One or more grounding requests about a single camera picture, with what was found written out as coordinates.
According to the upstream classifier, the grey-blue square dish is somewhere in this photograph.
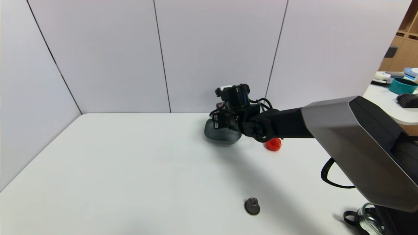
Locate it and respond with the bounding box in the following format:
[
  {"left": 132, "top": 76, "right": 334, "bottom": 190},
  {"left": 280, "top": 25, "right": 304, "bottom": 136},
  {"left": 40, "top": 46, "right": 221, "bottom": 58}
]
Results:
[{"left": 204, "top": 118, "right": 243, "bottom": 146}]

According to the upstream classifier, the black ribbed object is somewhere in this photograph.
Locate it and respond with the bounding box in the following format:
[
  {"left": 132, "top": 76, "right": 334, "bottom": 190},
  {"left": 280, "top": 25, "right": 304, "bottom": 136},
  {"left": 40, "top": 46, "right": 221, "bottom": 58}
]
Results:
[{"left": 396, "top": 94, "right": 418, "bottom": 108}]

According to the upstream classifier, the red rubber duck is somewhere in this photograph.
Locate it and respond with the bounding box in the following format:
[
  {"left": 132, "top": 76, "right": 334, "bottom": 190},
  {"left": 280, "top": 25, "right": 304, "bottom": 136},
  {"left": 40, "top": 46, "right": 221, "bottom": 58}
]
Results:
[{"left": 265, "top": 137, "right": 282, "bottom": 151}]

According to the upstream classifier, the grey coffee capsule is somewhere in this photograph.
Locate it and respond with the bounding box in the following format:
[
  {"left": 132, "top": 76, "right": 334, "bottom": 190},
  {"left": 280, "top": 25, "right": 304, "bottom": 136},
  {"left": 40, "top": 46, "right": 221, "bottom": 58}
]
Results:
[{"left": 244, "top": 197, "right": 261, "bottom": 215}]

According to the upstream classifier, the white side table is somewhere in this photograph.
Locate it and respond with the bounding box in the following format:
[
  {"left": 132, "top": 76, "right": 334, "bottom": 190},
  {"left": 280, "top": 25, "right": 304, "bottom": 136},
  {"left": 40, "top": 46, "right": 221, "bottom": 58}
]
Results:
[{"left": 363, "top": 72, "right": 418, "bottom": 126}]

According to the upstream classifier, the glass cup with black sleeve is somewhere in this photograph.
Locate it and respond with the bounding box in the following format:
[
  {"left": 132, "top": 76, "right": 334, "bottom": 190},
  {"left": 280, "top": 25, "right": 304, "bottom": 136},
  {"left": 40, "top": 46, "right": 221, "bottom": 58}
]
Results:
[{"left": 343, "top": 202, "right": 386, "bottom": 235}]

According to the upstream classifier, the teal bowl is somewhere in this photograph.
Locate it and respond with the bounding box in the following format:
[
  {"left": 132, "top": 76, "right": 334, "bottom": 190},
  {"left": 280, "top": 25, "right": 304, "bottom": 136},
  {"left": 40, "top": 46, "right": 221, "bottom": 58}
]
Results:
[{"left": 389, "top": 78, "right": 418, "bottom": 95}]

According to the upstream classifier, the wooden shelf cabinet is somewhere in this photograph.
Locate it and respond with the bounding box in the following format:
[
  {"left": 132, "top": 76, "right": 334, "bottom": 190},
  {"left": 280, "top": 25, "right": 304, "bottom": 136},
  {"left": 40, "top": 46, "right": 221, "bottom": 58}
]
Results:
[{"left": 378, "top": 0, "right": 418, "bottom": 73}]

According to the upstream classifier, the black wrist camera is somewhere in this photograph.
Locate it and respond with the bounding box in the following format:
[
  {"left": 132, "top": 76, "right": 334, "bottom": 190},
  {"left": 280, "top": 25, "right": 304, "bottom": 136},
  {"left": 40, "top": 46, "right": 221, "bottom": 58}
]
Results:
[{"left": 215, "top": 84, "right": 251, "bottom": 111}]

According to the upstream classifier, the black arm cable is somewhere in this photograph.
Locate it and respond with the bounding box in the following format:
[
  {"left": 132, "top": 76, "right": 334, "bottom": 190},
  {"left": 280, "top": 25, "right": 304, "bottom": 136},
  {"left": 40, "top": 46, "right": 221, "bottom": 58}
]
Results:
[{"left": 321, "top": 158, "right": 356, "bottom": 189}]

